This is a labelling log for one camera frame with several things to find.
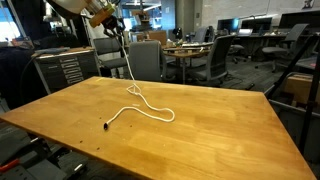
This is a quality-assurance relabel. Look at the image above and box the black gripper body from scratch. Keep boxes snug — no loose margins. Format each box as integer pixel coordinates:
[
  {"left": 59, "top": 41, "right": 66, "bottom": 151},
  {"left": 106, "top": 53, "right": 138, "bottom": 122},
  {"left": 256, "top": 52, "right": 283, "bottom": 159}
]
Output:
[{"left": 101, "top": 15, "right": 127, "bottom": 34}]

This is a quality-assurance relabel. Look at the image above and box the white rope black end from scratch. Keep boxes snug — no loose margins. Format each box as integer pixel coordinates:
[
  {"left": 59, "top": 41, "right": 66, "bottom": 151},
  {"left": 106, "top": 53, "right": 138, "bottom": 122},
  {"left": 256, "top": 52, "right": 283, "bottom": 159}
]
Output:
[{"left": 102, "top": 30, "right": 176, "bottom": 132}]

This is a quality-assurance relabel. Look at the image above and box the dark grey mesh chair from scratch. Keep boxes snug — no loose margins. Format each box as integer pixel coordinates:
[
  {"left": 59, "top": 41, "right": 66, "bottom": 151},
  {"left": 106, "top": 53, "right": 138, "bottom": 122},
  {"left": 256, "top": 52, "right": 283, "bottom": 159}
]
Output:
[{"left": 93, "top": 37, "right": 130, "bottom": 80}]

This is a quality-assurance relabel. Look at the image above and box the brown cardboard box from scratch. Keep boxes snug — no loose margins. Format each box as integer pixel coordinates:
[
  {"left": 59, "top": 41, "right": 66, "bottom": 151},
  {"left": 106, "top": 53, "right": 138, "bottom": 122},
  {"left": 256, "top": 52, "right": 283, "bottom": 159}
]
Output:
[{"left": 148, "top": 30, "right": 168, "bottom": 46}]

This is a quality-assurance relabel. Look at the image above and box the dark labelled drawer cabinet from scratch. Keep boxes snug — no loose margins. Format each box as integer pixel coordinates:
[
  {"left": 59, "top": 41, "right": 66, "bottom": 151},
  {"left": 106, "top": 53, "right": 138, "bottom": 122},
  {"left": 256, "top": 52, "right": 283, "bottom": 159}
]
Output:
[{"left": 31, "top": 48, "right": 101, "bottom": 96}]

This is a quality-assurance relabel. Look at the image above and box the wooden office desk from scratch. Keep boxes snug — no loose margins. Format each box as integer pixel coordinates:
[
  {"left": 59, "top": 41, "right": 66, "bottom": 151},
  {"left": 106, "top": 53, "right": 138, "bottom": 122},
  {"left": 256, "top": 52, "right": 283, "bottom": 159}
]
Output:
[{"left": 162, "top": 41, "right": 215, "bottom": 85}]

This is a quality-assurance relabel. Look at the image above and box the grey swivel office chair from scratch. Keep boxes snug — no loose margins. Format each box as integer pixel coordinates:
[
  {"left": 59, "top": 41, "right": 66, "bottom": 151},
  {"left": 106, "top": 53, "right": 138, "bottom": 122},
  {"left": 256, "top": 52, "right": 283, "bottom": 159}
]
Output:
[{"left": 190, "top": 34, "right": 237, "bottom": 88}]

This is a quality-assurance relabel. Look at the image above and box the black computer monitor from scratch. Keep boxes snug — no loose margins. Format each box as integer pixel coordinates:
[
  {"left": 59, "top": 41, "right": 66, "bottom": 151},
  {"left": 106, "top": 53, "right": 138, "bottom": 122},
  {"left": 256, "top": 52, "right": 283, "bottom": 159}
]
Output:
[
  {"left": 278, "top": 9, "right": 320, "bottom": 30},
  {"left": 240, "top": 15, "right": 278, "bottom": 34},
  {"left": 217, "top": 17, "right": 240, "bottom": 34}
]

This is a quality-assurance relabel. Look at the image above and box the open silver laptop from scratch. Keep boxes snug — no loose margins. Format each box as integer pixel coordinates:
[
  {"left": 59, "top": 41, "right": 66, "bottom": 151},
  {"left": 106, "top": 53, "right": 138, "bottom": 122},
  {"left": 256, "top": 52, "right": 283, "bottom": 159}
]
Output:
[{"left": 237, "top": 28, "right": 254, "bottom": 37}]

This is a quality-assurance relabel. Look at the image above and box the cardboard box in bin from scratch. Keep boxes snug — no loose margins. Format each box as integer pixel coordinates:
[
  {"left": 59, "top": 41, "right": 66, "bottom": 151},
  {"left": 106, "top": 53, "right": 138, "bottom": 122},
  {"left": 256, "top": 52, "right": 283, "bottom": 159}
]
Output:
[{"left": 284, "top": 73, "right": 320, "bottom": 105}]

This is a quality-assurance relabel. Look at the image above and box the grey storage bin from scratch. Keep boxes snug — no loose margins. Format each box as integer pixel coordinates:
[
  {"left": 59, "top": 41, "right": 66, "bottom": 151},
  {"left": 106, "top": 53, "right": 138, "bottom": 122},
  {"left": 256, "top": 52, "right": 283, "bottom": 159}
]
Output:
[{"left": 266, "top": 71, "right": 320, "bottom": 164}]

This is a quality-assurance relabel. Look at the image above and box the black tripod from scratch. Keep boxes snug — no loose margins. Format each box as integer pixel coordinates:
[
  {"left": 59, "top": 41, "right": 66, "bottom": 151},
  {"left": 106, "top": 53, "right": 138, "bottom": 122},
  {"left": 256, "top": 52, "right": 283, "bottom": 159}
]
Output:
[{"left": 264, "top": 31, "right": 320, "bottom": 155}]

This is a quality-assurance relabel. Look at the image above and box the tan wrist camera box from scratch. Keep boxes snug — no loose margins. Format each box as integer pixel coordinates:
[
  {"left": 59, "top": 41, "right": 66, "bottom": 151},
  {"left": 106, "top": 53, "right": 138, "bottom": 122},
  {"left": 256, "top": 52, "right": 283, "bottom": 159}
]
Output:
[{"left": 89, "top": 7, "right": 117, "bottom": 28}]

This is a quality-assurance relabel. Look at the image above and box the black clamp orange handle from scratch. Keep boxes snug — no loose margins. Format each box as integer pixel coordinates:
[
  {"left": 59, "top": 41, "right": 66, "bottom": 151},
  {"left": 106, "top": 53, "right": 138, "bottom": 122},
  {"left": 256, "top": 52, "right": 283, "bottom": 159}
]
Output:
[{"left": 0, "top": 159, "right": 20, "bottom": 173}]

